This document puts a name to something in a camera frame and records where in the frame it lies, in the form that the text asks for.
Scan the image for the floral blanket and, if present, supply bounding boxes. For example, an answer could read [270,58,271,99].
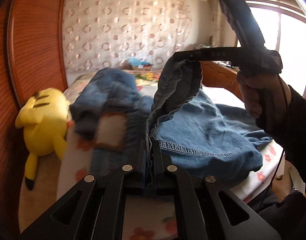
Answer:
[68,69,163,98]

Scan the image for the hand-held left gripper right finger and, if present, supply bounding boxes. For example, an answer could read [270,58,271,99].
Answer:
[153,140,283,240]

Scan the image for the person's dark clothing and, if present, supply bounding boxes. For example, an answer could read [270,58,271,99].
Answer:
[258,187,306,240]

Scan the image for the person's right hand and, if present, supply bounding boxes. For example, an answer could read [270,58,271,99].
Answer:
[236,71,292,119]

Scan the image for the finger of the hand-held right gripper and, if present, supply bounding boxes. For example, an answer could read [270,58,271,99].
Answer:
[172,47,241,62]

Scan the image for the yellow plush toy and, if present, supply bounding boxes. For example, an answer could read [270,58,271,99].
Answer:
[15,88,71,190]

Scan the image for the person's right forearm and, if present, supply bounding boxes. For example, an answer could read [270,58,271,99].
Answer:
[255,85,306,163]

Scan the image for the blue denim pants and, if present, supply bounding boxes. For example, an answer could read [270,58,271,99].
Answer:
[69,60,273,198]

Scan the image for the patterned window curtain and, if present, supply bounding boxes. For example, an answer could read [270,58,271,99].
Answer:
[209,0,227,48]

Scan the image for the wooden slatted wardrobe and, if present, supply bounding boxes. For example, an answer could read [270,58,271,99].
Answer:
[0,0,69,230]

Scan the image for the black cable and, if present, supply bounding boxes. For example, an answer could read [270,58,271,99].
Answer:
[258,75,287,212]

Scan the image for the circle pattern wall curtain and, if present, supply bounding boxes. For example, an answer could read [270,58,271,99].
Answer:
[63,0,205,73]

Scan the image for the wooden cabinet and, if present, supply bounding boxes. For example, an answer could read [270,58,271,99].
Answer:
[200,61,246,103]

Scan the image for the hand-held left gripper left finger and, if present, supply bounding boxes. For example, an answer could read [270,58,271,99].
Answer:
[19,140,146,240]

